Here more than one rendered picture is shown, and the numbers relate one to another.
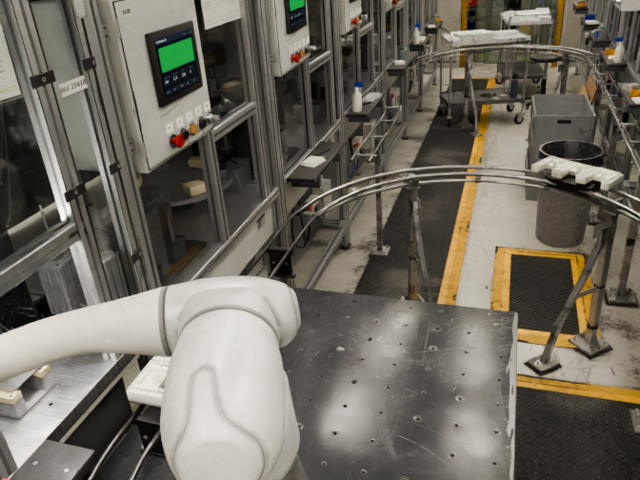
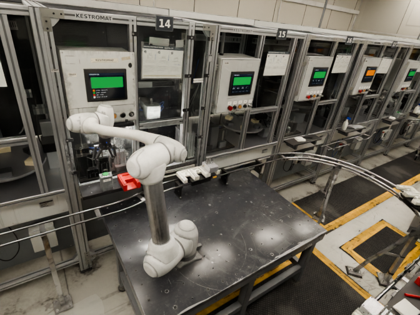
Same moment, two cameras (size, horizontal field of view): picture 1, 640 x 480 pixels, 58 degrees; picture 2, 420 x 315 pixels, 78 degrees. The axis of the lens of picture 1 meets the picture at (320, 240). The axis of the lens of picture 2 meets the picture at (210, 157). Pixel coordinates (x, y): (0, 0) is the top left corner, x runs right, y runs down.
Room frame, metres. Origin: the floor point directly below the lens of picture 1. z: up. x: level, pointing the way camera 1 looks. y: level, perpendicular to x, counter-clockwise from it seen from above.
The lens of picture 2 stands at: (-0.21, -0.73, 2.10)
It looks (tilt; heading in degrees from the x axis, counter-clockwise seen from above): 29 degrees down; 34
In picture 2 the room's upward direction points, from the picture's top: 7 degrees clockwise
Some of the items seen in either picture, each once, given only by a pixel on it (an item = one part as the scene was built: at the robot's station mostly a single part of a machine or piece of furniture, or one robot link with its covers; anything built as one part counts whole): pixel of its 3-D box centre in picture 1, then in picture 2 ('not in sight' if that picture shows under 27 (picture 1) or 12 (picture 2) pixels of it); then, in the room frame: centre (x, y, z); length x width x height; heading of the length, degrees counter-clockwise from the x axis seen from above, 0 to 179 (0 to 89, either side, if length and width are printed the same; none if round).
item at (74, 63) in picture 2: not in sight; (98, 85); (0.75, 0.88, 1.60); 0.42 x 0.29 x 0.46; 161
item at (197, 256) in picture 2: not in sight; (187, 250); (0.75, 0.01, 0.71); 0.22 x 0.18 x 0.06; 161
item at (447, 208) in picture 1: (451, 146); (407, 169); (5.36, -1.35, 0.01); 5.85 x 0.59 x 0.01; 161
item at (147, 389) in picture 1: (186, 363); (198, 175); (1.34, 0.41, 0.84); 0.36 x 0.14 x 0.10; 161
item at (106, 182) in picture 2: not in sight; (105, 180); (0.63, 0.71, 0.97); 0.08 x 0.08 x 0.12; 71
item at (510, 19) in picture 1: (524, 50); not in sight; (7.25, -2.66, 0.48); 0.84 x 0.58 x 0.97; 169
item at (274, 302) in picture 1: (235, 319); (170, 150); (0.67, 0.13, 1.44); 0.18 x 0.14 x 0.13; 93
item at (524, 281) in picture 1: (541, 290); (385, 247); (2.79, -1.25, 0.01); 1.00 x 0.55 x 0.01; 161
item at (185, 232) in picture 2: not in sight; (184, 237); (0.72, 0.01, 0.85); 0.18 x 0.16 x 0.22; 3
